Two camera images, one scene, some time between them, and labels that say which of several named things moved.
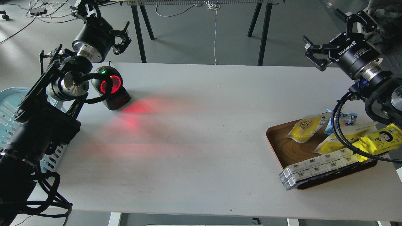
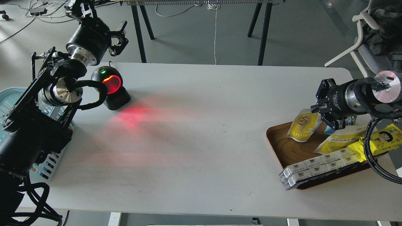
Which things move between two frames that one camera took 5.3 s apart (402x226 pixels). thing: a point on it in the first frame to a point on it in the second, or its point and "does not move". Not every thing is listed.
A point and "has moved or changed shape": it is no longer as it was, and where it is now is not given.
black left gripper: [95, 40] does not move
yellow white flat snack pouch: [330, 143] does not move
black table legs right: [256, 14] does not move
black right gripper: [359, 58] to [338, 101]
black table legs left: [136, 17] does not move
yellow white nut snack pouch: [305, 128] has moved or changed shape
